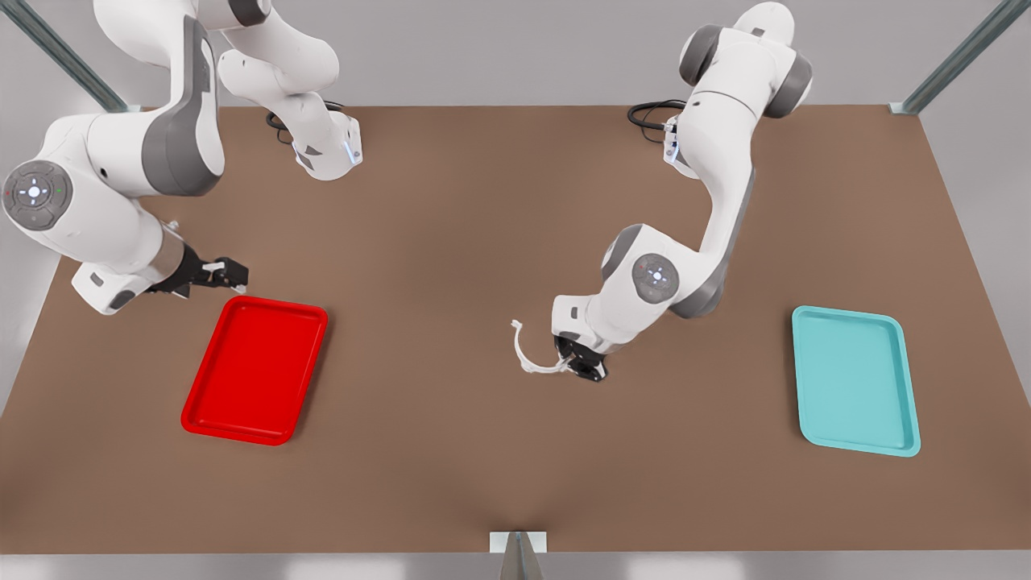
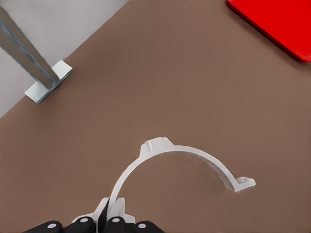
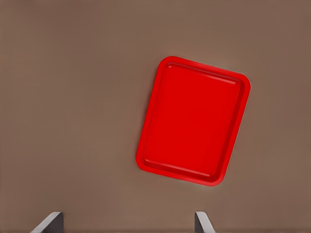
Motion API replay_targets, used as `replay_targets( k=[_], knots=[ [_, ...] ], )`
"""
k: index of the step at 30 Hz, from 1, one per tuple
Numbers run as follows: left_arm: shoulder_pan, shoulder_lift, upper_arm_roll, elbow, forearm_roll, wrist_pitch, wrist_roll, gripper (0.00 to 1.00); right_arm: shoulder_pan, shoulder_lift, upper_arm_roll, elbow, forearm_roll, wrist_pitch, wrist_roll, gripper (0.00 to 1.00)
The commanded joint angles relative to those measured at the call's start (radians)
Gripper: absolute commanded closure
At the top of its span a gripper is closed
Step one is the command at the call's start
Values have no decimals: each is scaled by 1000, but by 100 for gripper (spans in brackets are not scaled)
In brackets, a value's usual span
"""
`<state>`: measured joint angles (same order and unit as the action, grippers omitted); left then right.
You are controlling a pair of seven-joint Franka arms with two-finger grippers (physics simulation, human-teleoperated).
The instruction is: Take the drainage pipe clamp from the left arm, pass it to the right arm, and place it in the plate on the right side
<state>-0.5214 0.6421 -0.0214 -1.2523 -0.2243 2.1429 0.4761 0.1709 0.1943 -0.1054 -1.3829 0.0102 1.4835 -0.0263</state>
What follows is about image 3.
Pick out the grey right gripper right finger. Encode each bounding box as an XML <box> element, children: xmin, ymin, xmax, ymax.
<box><xmin>194</xmin><ymin>211</ymin><xmax>216</xmax><ymax>233</ymax></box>

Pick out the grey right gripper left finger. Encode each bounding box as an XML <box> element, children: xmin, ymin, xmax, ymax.
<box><xmin>30</xmin><ymin>211</ymin><xmax>64</xmax><ymax>233</ymax></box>

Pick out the red rectangular tray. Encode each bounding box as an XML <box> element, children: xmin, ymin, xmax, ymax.
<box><xmin>135</xmin><ymin>55</ymin><xmax>252</xmax><ymax>187</ymax></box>

